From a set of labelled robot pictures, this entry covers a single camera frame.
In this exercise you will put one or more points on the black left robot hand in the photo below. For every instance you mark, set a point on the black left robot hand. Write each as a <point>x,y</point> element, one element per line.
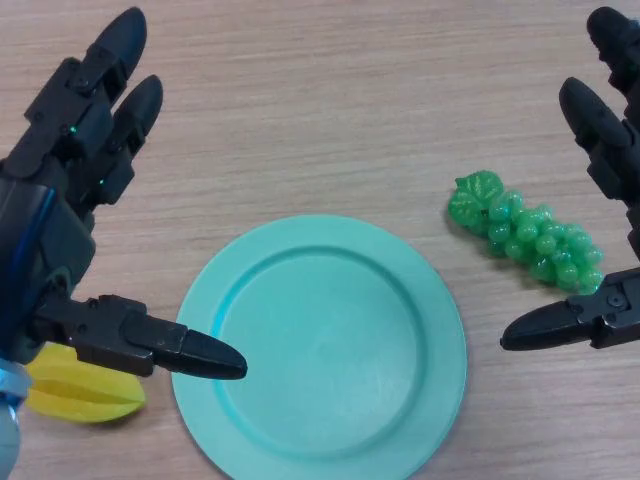
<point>55,215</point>

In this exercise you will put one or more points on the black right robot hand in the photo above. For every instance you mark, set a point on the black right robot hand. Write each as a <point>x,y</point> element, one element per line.
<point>607,145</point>

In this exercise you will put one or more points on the green grape bunch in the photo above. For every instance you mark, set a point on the green grape bunch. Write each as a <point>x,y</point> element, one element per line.
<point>540,240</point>

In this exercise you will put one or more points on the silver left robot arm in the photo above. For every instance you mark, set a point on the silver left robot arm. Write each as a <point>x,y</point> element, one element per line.
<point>7,430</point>

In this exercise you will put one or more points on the green round plate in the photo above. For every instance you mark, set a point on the green round plate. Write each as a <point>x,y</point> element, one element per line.
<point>325,350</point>

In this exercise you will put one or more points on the yellow starfruit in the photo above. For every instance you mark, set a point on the yellow starfruit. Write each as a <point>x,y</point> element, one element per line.
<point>85,400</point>

